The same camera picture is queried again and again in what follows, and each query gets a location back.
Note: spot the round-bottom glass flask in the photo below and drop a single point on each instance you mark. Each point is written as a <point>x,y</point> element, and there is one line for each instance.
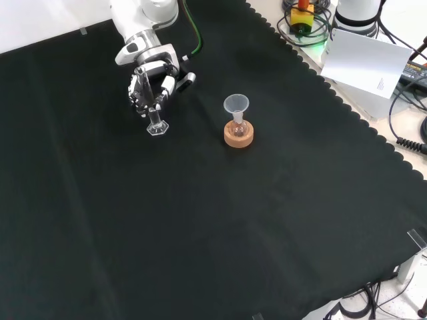
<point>239,130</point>

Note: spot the clear cloth clip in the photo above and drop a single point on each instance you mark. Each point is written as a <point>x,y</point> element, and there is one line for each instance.
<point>417,237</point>
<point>257,316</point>
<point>83,31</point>

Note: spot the yellow stop button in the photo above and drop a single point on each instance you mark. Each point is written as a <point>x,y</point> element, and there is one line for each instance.
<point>302,20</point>

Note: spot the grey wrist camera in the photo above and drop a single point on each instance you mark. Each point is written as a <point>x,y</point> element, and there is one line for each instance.
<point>188,80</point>

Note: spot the pale board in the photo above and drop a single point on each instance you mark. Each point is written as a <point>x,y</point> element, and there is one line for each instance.
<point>360,60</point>

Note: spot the clear plastic funnel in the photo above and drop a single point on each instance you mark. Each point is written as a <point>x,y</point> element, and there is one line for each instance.
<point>235,103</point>

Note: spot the black power adapter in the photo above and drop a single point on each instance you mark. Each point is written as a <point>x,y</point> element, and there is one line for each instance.
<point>415,71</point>

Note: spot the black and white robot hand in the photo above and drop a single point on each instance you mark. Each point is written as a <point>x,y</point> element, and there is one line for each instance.
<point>170,85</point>

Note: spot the clear glass graduated cylinder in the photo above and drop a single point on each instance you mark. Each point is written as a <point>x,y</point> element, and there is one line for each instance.
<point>157,128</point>

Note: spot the black bench cloth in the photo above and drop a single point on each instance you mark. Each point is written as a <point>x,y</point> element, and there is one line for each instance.
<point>200,216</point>

